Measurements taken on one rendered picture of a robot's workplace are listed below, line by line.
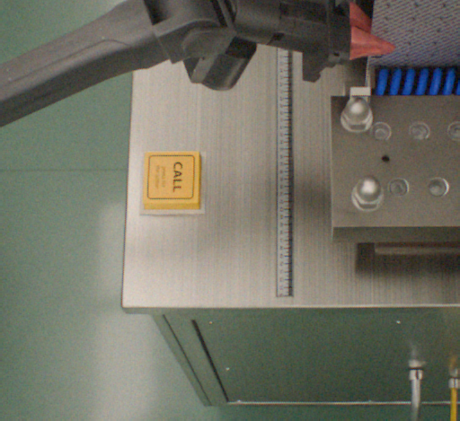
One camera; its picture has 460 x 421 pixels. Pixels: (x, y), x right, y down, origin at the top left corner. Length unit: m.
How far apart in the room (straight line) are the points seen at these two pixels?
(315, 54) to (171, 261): 0.33
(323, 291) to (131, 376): 0.97
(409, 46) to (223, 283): 0.36
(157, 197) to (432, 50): 0.38
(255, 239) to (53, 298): 1.02
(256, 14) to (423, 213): 0.29
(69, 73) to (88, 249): 1.22
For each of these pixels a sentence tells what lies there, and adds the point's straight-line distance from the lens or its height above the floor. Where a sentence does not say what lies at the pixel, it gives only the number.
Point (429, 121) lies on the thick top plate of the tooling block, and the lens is 1.30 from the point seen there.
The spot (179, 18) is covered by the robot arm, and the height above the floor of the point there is 1.22.
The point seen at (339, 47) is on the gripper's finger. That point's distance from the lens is 1.21.
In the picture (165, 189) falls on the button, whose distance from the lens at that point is 1.39.
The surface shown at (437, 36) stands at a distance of 1.26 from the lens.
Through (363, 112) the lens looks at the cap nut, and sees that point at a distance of 1.26.
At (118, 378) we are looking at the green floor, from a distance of 2.29.
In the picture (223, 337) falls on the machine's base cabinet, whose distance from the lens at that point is 1.54.
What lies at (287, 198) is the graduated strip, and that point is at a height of 0.90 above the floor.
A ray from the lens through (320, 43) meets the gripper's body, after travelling 1.22.
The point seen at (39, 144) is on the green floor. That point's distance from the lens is 2.46.
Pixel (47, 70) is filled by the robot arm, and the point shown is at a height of 1.20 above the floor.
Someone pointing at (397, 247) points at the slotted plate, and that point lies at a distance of 1.37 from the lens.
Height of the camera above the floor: 2.22
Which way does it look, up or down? 70 degrees down
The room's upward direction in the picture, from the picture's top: 11 degrees counter-clockwise
